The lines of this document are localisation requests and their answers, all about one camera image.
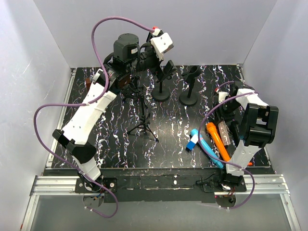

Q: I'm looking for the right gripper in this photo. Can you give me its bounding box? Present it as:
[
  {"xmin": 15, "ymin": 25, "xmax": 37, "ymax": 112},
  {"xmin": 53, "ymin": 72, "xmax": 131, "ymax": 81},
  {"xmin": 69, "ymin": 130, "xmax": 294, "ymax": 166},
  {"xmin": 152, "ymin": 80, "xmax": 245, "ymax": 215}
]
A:
[{"xmin": 212, "ymin": 99, "xmax": 242, "ymax": 126}]

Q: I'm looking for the glitter silver microphone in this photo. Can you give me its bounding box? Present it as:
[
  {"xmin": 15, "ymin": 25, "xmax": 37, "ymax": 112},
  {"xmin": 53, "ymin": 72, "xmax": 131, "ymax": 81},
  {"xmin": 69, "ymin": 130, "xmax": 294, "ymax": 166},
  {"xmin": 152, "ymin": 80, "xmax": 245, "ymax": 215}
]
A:
[{"xmin": 218, "ymin": 120, "xmax": 231, "ymax": 146}]

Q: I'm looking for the round base stand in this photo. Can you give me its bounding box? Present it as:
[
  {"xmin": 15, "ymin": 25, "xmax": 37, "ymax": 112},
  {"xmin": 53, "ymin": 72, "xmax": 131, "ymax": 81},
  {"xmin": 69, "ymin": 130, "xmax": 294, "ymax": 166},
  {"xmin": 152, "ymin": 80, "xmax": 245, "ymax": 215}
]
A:
[
  {"xmin": 151, "ymin": 72, "xmax": 172, "ymax": 102},
  {"xmin": 179, "ymin": 66, "xmax": 202, "ymax": 106}
]

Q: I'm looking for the cyan toy microphone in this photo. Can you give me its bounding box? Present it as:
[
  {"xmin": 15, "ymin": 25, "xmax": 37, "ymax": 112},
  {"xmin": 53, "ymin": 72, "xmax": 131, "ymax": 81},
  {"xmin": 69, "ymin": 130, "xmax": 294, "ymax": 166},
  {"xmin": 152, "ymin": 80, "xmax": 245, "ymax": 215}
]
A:
[{"xmin": 190, "ymin": 129, "xmax": 224, "ymax": 169}]

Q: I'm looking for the shock mount tripod stand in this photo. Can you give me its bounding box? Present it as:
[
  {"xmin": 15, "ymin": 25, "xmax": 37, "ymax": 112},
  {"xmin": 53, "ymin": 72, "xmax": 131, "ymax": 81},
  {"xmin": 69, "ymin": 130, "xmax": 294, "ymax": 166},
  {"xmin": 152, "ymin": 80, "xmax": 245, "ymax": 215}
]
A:
[{"xmin": 127, "ymin": 92, "xmax": 159, "ymax": 142}]

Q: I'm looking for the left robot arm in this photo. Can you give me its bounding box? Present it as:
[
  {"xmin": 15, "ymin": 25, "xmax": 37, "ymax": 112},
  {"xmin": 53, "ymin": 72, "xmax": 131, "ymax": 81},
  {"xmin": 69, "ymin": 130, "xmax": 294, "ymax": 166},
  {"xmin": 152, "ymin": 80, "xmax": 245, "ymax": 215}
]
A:
[{"xmin": 52, "ymin": 28, "xmax": 176, "ymax": 193}]

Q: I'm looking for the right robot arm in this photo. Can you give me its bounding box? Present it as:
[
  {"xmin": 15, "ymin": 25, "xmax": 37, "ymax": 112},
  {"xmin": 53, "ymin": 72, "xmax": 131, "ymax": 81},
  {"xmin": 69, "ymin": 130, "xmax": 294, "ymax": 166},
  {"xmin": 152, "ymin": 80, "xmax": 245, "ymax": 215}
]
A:
[{"xmin": 213, "ymin": 81, "xmax": 279, "ymax": 191}]

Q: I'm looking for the blue white block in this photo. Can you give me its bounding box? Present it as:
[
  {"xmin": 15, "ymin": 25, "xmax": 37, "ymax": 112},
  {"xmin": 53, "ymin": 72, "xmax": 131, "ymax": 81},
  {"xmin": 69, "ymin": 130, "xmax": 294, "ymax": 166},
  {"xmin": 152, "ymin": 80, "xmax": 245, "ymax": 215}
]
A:
[{"xmin": 186, "ymin": 134, "xmax": 198, "ymax": 151}]

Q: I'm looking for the brown red box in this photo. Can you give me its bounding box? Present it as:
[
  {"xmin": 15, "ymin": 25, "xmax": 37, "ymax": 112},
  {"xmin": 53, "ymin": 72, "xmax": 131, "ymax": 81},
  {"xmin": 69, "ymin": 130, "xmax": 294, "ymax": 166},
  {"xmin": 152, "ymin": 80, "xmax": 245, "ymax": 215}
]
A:
[{"xmin": 85, "ymin": 77, "xmax": 92, "ymax": 91}]

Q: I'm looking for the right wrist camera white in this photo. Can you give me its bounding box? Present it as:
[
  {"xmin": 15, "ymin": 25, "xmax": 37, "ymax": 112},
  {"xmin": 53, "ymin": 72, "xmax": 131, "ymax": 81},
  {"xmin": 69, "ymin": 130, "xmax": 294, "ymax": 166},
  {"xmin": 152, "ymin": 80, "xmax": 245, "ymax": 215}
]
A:
[{"xmin": 218, "ymin": 91, "xmax": 228, "ymax": 103}]

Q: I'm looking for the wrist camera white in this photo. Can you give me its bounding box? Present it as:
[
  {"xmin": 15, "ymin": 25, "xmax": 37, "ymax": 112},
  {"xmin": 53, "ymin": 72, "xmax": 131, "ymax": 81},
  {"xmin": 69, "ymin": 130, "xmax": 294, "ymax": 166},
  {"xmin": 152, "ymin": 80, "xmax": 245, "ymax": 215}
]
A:
[
  {"xmin": 151, "ymin": 33, "xmax": 174, "ymax": 61},
  {"xmin": 218, "ymin": 91, "xmax": 228, "ymax": 103}
]

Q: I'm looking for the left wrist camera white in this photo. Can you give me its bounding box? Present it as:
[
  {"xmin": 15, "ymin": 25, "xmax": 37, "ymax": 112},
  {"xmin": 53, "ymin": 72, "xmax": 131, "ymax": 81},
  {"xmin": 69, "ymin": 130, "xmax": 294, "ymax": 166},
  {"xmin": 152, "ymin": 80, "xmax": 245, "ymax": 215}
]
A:
[{"xmin": 151, "ymin": 33, "xmax": 174, "ymax": 61}]

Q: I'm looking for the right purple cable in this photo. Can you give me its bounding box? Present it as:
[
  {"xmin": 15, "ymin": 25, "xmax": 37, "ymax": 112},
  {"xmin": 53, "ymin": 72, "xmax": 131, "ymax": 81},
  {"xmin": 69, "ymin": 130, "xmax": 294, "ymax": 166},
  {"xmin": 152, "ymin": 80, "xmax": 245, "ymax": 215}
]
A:
[{"xmin": 198, "ymin": 81, "xmax": 259, "ymax": 209}]

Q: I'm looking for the purple cable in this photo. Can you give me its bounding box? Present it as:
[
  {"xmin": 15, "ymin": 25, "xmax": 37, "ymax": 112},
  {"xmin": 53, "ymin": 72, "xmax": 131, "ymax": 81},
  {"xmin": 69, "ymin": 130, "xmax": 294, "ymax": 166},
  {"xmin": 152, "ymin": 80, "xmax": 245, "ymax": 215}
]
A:
[
  {"xmin": 198, "ymin": 81, "xmax": 259, "ymax": 209},
  {"xmin": 33, "ymin": 16, "xmax": 162, "ymax": 218}
]

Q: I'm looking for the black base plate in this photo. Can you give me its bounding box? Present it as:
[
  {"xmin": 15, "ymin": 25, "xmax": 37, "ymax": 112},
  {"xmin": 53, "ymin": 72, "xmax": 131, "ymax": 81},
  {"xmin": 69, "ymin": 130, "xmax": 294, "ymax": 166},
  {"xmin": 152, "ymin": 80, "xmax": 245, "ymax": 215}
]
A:
[{"xmin": 64, "ymin": 167, "xmax": 275, "ymax": 204}]

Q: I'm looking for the aluminium frame rail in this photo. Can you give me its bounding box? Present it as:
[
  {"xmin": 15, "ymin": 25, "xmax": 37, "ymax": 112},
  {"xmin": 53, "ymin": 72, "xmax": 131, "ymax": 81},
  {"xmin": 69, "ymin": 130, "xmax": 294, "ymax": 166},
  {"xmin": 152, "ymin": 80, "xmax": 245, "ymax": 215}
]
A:
[{"xmin": 20, "ymin": 174, "xmax": 301, "ymax": 231}]

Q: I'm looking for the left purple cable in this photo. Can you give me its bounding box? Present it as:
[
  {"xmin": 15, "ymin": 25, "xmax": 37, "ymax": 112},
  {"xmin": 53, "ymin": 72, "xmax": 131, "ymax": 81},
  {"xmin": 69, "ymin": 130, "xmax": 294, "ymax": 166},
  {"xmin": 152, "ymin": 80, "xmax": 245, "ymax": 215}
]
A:
[{"xmin": 33, "ymin": 16, "xmax": 162, "ymax": 218}]

